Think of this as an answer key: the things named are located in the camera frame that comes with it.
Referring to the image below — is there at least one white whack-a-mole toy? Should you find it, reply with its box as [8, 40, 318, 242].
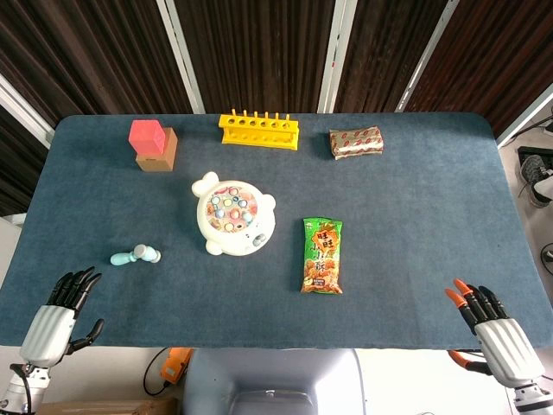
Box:
[191, 171, 277, 257]

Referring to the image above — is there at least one light blue toy hammer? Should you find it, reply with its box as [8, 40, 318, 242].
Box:
[110, 244, 162, 266]

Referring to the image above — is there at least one brown cardboard box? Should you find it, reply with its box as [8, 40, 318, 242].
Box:
[135, 127, 179, 173]

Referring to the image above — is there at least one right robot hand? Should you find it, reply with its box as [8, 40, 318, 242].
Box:
[444, 278, 546, 389]

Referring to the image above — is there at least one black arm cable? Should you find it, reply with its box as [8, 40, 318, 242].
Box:
[9, 363, 34, 414]

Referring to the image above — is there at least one foil wrapped package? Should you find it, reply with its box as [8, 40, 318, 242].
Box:
[328, 125, 385, 161]

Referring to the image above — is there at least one black flat base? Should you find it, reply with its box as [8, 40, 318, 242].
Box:
[517, 146, 553, 163]

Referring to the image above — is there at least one pink foam cube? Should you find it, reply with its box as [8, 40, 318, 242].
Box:
[128, 119, 167, 156]

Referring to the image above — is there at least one orange device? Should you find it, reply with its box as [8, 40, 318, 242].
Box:
[160, 347, 194, 384]

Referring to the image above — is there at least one blue table cloth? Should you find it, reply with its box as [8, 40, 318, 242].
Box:
[0, 112, 553, 351]

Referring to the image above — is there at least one yellow test tube rack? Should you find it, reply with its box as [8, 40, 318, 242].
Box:
[218, 108, 301, 151]

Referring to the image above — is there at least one black floor cable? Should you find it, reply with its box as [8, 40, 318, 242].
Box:
[143, 347, 174, 397]

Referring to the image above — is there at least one white frame post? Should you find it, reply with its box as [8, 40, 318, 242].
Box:
[317, 0, 359, 114]
[0, 73, 55, 137]
[496, 81, 553, 150]
[156, 0, 207, 114]
[395, 0, 460, 113]

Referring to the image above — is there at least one grey sneaker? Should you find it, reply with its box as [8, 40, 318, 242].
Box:
[519, 154, 553, 208]

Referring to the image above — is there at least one grey robot torso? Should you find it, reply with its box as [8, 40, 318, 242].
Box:
[181, 348, 368, 415]

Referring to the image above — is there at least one green snack bag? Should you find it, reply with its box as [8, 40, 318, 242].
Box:
[301, 217, 344, 296]

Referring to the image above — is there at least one flat cardboard carton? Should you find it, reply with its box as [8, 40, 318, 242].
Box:
[38, 397, 178, 415]

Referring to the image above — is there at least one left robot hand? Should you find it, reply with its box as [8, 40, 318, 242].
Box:
[19, 266, 105, 369]

